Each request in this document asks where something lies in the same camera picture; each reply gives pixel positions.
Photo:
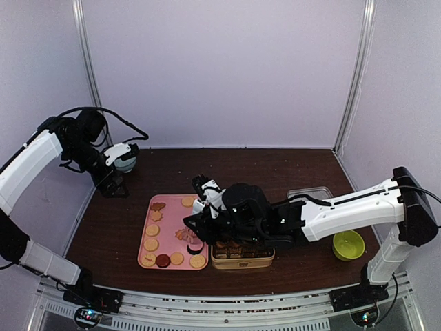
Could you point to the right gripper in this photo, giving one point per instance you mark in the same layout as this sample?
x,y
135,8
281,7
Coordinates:
x,y
203,226

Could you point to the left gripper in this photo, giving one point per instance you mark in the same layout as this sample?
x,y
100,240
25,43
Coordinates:
x,y
106,189

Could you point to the gold cookie tin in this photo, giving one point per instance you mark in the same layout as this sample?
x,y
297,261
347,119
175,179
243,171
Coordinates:
x,y
233,256

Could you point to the silver white tongs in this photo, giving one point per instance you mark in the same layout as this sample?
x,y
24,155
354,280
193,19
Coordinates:
x,y
196,221

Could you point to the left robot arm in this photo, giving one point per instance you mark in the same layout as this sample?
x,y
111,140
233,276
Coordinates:
x,y
37,187

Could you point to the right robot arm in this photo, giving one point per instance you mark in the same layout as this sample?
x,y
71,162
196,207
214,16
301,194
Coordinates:
x,y
243,213

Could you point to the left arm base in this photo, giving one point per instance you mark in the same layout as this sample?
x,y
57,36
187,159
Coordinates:
x,y
92,306

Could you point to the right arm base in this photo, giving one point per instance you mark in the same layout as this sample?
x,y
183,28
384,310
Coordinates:
x,y
361,301

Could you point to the pale blue ceramic bowl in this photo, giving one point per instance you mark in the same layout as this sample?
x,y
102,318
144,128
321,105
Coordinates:
x,y
125,166

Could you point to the black cookie lower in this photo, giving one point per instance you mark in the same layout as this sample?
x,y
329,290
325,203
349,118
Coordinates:
x,y
194,252

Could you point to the round embossed cookie bottom right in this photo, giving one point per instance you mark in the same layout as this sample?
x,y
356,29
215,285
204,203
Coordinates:
x,y
197,261

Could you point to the brown leaf cookie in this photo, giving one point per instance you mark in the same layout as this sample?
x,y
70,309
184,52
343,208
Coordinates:
x,y
157,206

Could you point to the pink plastic tray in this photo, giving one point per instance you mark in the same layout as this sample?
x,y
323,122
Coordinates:
x,y
159,237

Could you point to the tan maple leaf cookie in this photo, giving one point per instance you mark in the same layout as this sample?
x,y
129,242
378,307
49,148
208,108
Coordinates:
x,y
156,216

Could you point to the dark red round cookie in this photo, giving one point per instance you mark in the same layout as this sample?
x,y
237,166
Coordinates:
x,y
163,261

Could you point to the round cookie red mark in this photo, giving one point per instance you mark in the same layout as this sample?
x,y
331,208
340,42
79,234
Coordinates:
x,y
148,260

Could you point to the silver tin lid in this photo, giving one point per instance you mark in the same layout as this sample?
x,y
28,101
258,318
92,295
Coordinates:
x,y
321,192

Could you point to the green bowl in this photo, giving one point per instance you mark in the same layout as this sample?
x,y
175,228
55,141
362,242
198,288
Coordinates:
x,y
348,245

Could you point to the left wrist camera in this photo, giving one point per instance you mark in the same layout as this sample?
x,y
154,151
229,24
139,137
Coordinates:
x,y
120,150

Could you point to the aluminium front rail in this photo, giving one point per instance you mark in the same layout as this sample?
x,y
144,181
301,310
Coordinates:
x,y
310,310

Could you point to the right frame post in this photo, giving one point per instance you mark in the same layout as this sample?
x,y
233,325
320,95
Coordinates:
x,y
354,93

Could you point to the frame post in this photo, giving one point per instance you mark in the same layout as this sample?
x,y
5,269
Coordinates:
x,y
79,19
354,93

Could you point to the left frame post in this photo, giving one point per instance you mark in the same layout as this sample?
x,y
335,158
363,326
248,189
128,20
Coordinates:
x,y
79,19

